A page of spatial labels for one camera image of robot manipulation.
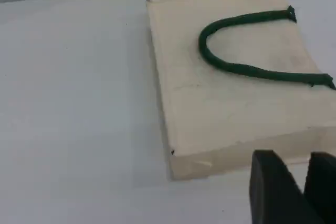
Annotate white canvas handbag green handles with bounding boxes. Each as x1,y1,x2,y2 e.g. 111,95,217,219
145,0,336,182

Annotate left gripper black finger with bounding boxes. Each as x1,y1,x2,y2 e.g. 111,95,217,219
248,150,327,224
303,152,336,224

